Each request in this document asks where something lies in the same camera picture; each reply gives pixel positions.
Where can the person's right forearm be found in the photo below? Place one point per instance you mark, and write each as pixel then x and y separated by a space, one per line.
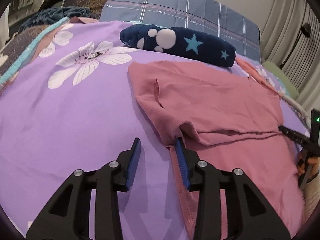
pixel 312 197

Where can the dark branch-print quilt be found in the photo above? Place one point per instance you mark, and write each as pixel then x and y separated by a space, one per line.
pixel 85 2

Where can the green pillow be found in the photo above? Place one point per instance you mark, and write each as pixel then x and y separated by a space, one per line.
pixel 282 76

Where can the white pleated curtain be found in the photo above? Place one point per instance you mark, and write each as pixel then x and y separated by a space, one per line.
pixel 287 17

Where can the navy star-print folded blanket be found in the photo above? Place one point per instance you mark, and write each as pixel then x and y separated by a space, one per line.
pixel 207 52

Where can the orange folded cloth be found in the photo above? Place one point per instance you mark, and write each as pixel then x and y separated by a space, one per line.
pixel 252 71

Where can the person's right hand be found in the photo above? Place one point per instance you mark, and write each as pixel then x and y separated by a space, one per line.
pixel 300 167

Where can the teal fleece blanket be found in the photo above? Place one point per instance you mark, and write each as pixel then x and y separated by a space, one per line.
pixel 57 13

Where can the black floor lamp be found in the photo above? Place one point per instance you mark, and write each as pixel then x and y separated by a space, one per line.
pixel 306 30

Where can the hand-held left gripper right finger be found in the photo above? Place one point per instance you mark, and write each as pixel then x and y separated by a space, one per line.
pixel 182 162

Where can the pink long-sleeve shirt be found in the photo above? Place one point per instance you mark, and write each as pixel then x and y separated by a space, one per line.
pixel 212 100

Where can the blue plaid pillow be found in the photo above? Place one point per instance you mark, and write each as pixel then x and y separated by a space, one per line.
pixel 175 2

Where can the purple floral bed sheet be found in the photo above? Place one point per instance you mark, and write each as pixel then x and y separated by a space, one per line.
pixel 75 117

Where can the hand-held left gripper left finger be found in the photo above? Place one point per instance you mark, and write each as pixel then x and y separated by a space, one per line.
pixel 133 160

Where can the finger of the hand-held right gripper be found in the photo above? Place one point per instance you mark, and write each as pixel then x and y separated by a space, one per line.
pixel 297 137

